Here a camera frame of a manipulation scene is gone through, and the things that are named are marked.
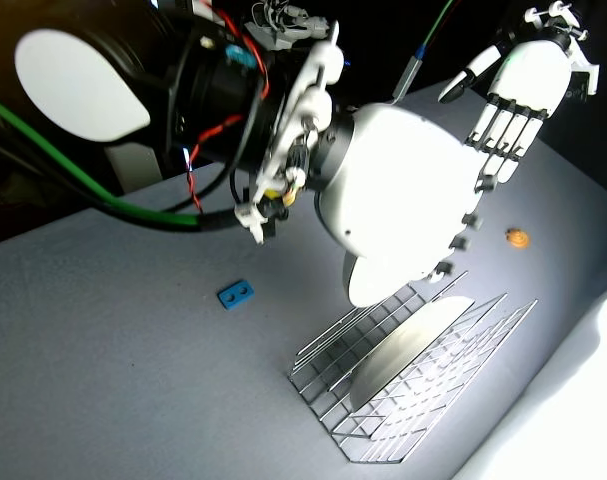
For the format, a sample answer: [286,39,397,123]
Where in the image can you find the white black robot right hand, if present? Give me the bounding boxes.
[312,102,500,285]

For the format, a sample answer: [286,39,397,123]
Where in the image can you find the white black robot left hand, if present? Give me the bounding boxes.
[436,38,574,185]

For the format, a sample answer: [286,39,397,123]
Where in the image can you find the all white round plate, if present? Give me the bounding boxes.
[349,295,477,410]

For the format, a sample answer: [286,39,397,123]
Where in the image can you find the grey plug with blue tip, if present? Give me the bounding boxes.
[391,45,428,105]

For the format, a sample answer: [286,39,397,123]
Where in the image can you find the orange swirl toy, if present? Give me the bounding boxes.
[505,227,531,250]

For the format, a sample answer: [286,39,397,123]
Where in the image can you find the blue block with two holes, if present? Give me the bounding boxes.
[217,280,257,311]

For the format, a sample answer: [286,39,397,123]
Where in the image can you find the white grey electronic device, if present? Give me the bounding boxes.
[245,0,332,51]

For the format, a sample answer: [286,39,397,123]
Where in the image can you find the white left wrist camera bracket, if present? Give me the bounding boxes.
[524,1,600,99]

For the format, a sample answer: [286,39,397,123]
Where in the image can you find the green left arm cable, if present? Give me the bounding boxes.
[416,0,455,57]

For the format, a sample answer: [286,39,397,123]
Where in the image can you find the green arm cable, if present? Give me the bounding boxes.
[416,0,455,57]
[0,91,207,234]

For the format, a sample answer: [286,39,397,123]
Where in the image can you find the silver wire dish rack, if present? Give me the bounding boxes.
[287,269,539,464]

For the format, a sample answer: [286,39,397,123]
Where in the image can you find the red black twisted wire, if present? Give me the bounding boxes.
[184,7,272,211]

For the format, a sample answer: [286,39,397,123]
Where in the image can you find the green right arm cable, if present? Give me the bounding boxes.
[0,91,207,234]

